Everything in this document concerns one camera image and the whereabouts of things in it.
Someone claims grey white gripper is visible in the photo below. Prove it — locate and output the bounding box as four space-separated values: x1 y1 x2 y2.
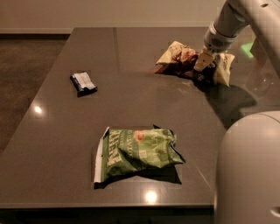
194 23 235 72

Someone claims brown chip bag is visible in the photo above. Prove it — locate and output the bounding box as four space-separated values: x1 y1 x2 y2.
156 41 235 86

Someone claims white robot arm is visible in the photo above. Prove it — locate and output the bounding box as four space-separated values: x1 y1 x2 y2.
194 0 280 224

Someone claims blue white rxbar wrapper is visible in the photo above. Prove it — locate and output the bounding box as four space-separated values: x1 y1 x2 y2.
70 72 97 93

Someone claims green chip bag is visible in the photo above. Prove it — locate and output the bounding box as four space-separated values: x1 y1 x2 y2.
94 127 186 183

